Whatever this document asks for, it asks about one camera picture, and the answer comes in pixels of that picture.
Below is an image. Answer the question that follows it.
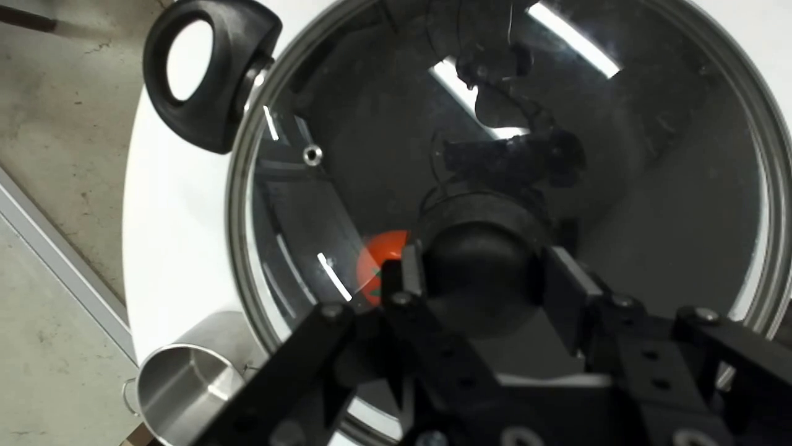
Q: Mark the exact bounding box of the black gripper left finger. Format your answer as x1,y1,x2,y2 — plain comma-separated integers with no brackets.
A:
195,244,504,446

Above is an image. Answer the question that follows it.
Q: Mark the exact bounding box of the grey metal floor strip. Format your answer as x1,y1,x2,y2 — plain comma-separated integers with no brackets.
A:
0,167,138,361

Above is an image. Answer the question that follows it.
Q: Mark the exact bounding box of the small stainless steel pot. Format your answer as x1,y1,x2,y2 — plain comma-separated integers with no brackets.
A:
122,341,249,446

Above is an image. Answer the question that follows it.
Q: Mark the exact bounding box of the glass lid with black knob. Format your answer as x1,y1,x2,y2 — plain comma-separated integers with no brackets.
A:
226,0,792,446

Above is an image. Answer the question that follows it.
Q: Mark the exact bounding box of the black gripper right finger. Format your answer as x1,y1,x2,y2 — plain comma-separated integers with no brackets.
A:
539,244,792,446

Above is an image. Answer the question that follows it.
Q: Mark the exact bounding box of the black cooking pot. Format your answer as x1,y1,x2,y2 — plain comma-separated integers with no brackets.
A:
142,0,792,446

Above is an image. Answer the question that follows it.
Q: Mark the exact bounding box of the orange tomato toy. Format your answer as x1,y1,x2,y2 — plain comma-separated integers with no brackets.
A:
355,228,414,310

